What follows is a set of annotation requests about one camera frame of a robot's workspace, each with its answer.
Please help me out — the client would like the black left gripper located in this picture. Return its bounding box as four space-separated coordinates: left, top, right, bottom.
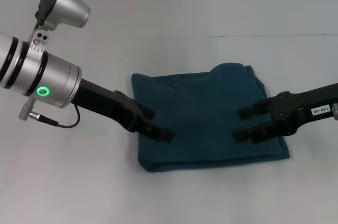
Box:
68 78 176 144

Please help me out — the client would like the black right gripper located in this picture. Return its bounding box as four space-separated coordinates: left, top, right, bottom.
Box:
232 82 338 144

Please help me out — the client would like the teal blue shirt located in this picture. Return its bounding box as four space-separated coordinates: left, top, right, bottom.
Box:
130 61 292 174

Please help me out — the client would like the dark reddish gripper cable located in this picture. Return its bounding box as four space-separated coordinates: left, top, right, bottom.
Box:
29 112 81 129

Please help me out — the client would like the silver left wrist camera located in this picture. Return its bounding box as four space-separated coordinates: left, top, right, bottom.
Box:
27 0 92 57

